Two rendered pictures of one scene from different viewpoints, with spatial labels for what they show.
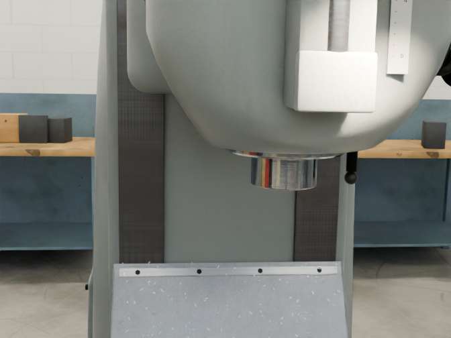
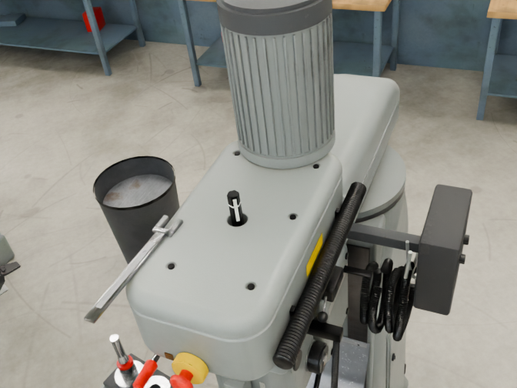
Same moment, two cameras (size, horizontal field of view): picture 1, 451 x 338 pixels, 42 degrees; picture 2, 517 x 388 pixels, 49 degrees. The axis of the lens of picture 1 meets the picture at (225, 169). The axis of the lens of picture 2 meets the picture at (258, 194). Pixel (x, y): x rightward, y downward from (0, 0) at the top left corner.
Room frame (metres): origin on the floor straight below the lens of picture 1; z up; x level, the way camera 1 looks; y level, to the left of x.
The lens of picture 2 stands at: (-0.19, -0.50, 2.57)
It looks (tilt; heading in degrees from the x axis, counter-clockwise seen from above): 39 degrees down; 33
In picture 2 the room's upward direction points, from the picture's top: 8 degrees counter-clockwise
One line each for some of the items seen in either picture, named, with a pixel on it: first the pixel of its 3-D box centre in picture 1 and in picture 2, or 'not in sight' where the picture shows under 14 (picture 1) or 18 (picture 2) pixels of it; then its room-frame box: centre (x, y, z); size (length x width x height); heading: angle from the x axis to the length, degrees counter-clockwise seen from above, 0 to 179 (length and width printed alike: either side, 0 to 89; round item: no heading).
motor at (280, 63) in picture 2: not in sight; (280, 71); (0.67, -0.02, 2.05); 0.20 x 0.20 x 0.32
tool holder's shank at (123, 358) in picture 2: not in sight; (119, 349); (0.40, 0.42, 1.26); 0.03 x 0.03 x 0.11
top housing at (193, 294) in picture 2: not in sight; (245, 245); (0.44, -0.04, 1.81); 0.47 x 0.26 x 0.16; 5
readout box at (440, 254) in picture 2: not in sight; (445, 249); (0.75, -0.35, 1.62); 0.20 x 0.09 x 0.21; 5
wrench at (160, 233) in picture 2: not in sight; (135, 265); (0.26, 0.06, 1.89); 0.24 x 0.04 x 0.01; 2
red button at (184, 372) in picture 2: not in sight; (183, 380); (0.17, -0.07, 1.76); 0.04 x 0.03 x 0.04; 95
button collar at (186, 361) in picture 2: not in sight; (190, 368); (0.20, -0.06, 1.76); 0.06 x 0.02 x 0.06; 95
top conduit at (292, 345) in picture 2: not in sight; (324, 262); (0.47, -0.18, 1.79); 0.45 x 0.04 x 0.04; 5
